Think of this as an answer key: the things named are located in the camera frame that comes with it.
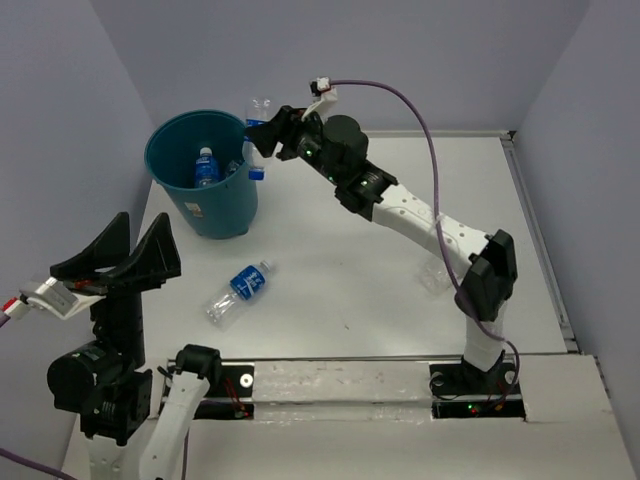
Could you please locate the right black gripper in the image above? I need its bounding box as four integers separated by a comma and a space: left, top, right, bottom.
242, 103, 344, 187

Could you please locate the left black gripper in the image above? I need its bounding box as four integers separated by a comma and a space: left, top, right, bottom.
55, 205, 184, 365

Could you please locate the small blue label bottle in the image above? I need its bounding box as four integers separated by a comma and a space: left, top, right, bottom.
242, 97, 272, 181

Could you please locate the Pocari bottle white cap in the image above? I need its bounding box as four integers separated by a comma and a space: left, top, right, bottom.
194, 147, 221, 188

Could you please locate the clear bottle beige label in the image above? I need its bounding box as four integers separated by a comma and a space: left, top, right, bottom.
419, 256, 451, 296

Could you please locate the clear capless bottle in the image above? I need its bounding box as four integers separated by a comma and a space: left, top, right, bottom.
224, 160, 245, 180

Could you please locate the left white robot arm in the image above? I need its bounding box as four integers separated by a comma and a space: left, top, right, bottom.
47, 212, 222, 479

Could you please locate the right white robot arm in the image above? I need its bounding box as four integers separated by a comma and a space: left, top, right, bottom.
245, 106, 518, 392

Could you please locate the teal plastic bin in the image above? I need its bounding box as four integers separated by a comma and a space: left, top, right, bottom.
144, 110, 258, 239

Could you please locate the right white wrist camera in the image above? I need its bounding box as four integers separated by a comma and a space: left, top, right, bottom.
302, 77, 338, 120

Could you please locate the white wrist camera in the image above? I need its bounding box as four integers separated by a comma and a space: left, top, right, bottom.
1, 277, 105, 320
302, 77, 338, 120

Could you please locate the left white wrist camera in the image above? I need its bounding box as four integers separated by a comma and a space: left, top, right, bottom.
1, 277, 105, 320

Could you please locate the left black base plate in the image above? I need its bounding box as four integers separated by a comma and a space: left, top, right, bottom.
194, 362, 255, 421

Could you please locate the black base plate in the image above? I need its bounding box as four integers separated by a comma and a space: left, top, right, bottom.
194, 362, 255, 421
428, 363, 526, 420

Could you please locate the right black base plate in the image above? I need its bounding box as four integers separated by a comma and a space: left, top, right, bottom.
428, 363, 526, 420

